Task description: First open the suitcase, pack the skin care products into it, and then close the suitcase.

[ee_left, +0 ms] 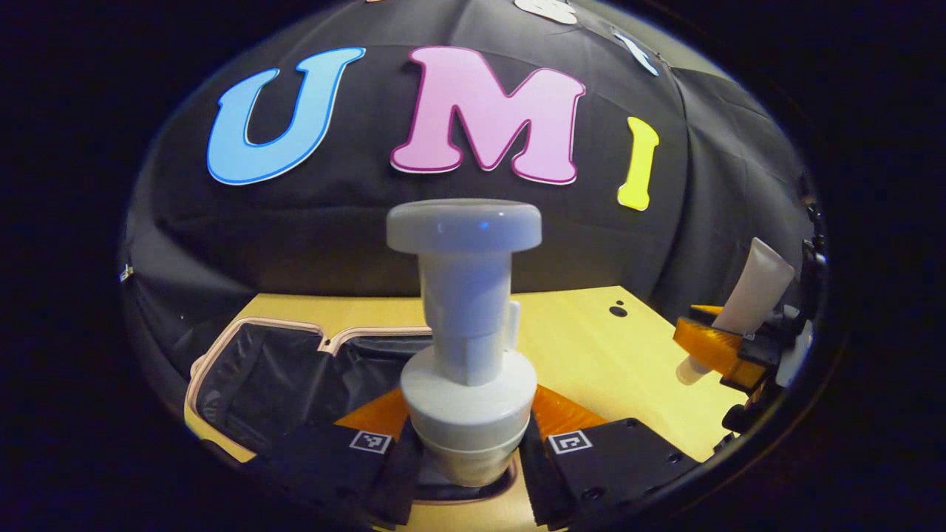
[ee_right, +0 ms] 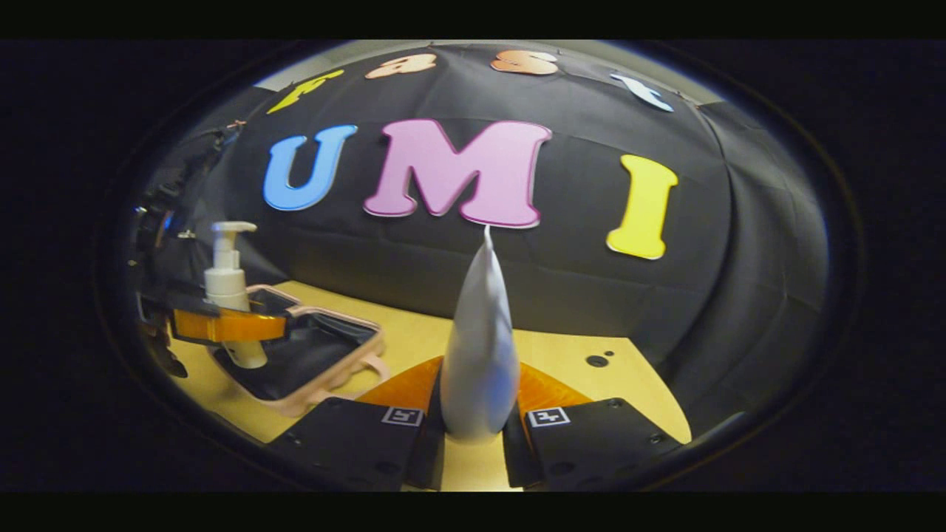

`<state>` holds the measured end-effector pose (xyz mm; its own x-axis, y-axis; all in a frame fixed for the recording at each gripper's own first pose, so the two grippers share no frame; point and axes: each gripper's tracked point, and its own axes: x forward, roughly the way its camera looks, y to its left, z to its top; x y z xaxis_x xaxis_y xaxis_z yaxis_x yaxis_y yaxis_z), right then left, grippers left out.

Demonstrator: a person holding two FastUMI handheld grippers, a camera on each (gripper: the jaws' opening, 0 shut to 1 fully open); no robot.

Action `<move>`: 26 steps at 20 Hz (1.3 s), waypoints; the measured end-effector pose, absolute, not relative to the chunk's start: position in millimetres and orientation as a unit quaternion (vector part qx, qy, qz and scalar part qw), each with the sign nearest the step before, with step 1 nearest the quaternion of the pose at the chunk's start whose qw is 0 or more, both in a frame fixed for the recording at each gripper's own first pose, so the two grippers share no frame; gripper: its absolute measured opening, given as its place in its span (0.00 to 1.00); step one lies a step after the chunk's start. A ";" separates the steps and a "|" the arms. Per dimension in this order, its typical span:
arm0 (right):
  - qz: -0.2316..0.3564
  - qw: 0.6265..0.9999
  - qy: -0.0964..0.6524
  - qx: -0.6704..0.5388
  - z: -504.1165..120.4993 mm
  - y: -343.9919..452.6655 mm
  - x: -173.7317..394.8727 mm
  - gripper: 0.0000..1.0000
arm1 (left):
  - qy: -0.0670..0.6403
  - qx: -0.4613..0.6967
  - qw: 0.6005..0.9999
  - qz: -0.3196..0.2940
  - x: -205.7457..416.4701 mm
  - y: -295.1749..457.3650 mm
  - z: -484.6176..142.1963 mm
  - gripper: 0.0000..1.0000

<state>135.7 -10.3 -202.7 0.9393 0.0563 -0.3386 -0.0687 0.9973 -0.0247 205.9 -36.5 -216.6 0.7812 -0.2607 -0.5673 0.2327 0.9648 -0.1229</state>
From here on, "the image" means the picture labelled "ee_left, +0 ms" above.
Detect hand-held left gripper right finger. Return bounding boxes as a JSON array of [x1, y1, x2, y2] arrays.
[[517, 384, 703, 529]]

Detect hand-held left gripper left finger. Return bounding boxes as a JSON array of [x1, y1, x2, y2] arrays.
[[240, 388, 427, 529]]

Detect white squeeze tube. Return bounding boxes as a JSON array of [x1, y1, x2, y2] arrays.
[[676, 238, 797, 386]]

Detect pink suitcase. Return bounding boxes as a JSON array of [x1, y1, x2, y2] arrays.
[[185, 316, 518, 507]]

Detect white pump bottle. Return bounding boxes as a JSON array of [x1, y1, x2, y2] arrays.
[[386, 198, 542, 488]]

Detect black backdrop cloth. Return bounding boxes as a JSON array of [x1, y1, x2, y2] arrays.
[[118, 0, 821, 385]]

